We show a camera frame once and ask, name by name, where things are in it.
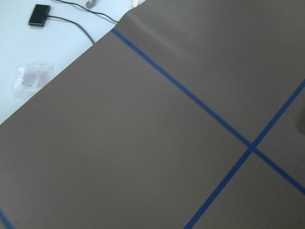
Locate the clear plastic bag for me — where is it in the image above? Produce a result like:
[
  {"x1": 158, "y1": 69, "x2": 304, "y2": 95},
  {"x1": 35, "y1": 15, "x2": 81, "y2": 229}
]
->
[{"x1": 13, "y1": 61, "x2": 54, "y2": 100}]

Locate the black cable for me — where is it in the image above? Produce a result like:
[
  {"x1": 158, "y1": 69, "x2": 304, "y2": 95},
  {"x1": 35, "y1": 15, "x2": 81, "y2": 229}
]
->
[{"x1": 47, "y1": 15, "x2": 95, "y2": 44}]

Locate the small black box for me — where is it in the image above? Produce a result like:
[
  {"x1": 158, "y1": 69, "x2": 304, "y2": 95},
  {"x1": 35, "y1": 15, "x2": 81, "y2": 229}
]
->
[{"x1": 28, "y1": 4, "x2": 51, "y2": 27}]

